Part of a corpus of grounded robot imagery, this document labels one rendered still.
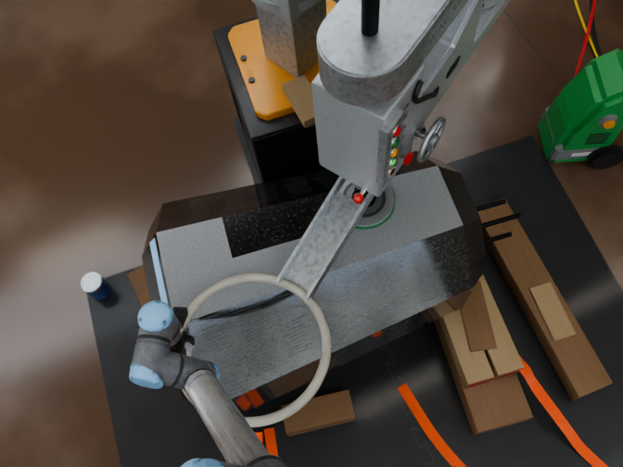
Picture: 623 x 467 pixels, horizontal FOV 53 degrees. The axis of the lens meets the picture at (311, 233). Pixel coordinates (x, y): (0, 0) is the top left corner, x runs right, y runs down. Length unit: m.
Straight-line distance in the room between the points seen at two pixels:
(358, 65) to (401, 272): 0.96
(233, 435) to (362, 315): 0.90
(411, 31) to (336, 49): 0.17
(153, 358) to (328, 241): 0.69
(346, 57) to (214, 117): 2.15
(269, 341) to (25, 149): 2.08
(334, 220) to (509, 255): 1.20
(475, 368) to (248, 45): 1.64
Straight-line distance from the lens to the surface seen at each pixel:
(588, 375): 2.96
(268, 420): 1.90
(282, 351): 2.22
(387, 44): 1.47
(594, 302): 3.18
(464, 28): 1.89
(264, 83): 2.63
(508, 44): 3.83
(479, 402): 2.80
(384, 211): 2.18
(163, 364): 1.71
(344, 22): 1.51
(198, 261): 2.20
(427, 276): 2.24
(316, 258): 2.03
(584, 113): 3.12
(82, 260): 3.35
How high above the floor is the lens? 2.86
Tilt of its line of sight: 66 degrees down
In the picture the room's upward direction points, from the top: 9 degrees counter-clockwise
